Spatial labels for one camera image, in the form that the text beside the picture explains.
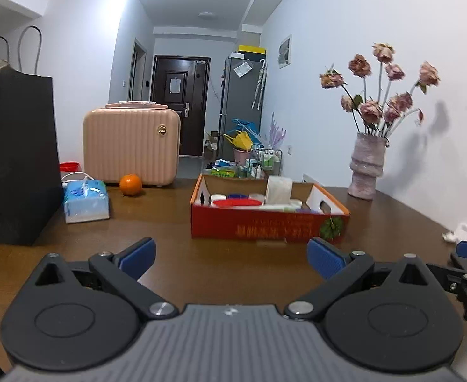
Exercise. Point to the interior doorway frame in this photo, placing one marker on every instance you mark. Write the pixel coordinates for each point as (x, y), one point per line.
(138, 71)

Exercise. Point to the white round jar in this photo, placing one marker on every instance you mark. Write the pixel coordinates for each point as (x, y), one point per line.
(256, 197)
(217, 199)
(296, 203)

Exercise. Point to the orange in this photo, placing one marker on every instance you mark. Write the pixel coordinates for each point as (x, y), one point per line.
(130, 185)

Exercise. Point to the red cardboard box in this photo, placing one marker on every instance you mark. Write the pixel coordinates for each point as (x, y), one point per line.
(257, 225)

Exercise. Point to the yellow and black box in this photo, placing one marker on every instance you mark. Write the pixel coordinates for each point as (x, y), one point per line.
(251, 51)

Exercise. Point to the paper sheet on refrigerator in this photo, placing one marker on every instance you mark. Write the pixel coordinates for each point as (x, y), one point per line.
(242, 69)

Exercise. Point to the dark wooden door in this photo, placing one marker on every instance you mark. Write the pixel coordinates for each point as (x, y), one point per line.
(177, 115)

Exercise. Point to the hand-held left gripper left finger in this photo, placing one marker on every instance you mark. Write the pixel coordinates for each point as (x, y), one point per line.
(138, 256)

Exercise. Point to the dried pink flowers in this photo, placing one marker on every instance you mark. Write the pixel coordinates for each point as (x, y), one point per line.
(371, 109)

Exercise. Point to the blue and yellow plastic toys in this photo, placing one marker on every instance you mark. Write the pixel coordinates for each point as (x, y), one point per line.
(243, 137)

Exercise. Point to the purple decorative branches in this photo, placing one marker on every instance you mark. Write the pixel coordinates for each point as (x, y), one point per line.
(278, 133)

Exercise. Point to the wall electrical panel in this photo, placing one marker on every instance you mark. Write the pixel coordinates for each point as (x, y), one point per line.
(284, 51)

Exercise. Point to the pink hard-shell suitcase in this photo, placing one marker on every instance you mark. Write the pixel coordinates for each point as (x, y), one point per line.
(132, 145)

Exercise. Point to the pink bucket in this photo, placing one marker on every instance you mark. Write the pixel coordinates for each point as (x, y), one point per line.
(242, 157)

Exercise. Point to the folded white umbrella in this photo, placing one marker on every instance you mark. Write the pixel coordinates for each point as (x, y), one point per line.
(259, 83)

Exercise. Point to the red round lid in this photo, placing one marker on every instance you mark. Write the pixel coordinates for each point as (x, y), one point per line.
(237, 203)

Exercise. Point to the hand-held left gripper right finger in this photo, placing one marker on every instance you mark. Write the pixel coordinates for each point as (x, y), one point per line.
(325, 258)

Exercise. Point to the clear cotton swab box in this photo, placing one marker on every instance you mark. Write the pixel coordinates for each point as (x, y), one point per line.
(278, 191)

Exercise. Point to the cardboard boxes on floor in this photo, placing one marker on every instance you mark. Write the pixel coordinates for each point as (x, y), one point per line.
(211, 147)

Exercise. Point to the red bowl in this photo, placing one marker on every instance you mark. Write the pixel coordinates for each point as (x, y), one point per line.
(70, 166)

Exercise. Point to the grey refrigerator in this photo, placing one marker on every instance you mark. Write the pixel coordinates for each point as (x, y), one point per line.
(239, 99)

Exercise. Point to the dark blue round lid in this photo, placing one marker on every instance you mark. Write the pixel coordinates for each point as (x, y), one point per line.
(238, 196)

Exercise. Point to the green flat box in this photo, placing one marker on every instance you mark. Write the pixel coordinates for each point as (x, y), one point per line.
(223, 173)

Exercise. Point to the blue tissue pack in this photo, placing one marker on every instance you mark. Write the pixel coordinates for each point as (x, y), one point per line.
(86, 205)

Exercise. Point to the pink textured vase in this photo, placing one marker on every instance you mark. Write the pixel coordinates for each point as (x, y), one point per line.
(367, 167)

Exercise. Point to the black paper bag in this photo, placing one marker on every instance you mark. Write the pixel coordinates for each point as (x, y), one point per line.
(16, 159)

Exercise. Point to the small round ceiling lamp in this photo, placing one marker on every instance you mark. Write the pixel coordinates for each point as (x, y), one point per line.
(208, 15)

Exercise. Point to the crumpled white tissue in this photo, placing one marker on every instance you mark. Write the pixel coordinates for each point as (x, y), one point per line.
(454, 234)

